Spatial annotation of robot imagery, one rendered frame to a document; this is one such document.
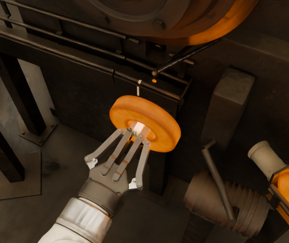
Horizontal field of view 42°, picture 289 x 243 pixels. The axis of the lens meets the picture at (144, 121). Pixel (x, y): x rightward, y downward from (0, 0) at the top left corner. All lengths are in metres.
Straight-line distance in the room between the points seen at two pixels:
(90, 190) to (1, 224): 1.01
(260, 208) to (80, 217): 0.56
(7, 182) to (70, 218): 1.06
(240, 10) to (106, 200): 0.41
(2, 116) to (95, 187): 1.26
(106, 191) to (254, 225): 0.51
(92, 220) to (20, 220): 1.00
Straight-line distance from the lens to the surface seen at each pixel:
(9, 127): 1.86
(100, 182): 0.72
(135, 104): 0.73
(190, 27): 0.76
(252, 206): 1.07
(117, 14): 0.73
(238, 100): 0.89
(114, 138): 0.75
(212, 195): 1.06
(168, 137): 0.75
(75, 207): 0.68
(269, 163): 0.95
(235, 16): 0.72
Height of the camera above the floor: 1.51
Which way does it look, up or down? 58 degrees down
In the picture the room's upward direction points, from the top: straight up
